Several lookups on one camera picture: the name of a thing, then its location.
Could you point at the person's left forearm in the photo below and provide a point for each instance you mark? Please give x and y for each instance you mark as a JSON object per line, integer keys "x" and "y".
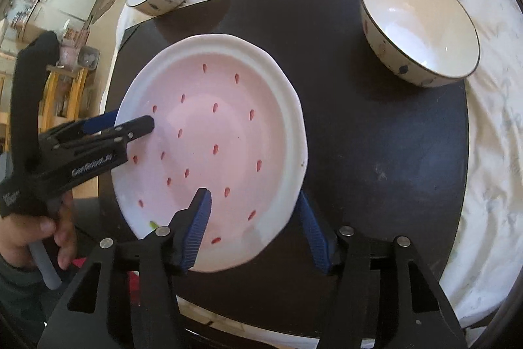
{"x": 16, "y": 291}

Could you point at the white kitchen cabinets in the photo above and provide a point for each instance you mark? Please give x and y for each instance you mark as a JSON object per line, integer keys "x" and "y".
{"x": 61, "y": 5}

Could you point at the grey storage bin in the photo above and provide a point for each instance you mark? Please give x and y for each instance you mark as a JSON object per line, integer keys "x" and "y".
{"x": 88, "y": 56}

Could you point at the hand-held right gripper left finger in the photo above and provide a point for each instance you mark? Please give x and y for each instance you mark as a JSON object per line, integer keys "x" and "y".
{"x": 198, "y": 226}

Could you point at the yellow wooden shelf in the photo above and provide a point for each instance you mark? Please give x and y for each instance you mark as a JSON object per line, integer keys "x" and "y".
{"x": 61, "y": 91}

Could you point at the black lap table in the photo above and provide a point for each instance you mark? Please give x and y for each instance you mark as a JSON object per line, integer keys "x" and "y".
{"x": 367, "y": 169}

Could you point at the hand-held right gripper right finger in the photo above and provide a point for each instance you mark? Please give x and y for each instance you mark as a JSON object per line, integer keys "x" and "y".
{"x": 314, "y": 234}

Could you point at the person's left hand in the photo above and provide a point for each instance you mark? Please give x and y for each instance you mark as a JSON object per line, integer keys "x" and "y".
{"x": 20, "y": 234}

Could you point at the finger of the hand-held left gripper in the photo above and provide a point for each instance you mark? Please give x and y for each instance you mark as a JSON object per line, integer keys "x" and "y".
{"x": 100, "y": 122}
{"x": 137, "y": 126}

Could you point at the pink strawberry-print plate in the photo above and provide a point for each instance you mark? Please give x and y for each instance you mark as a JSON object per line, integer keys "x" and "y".
{"x": 229, "y": 136}

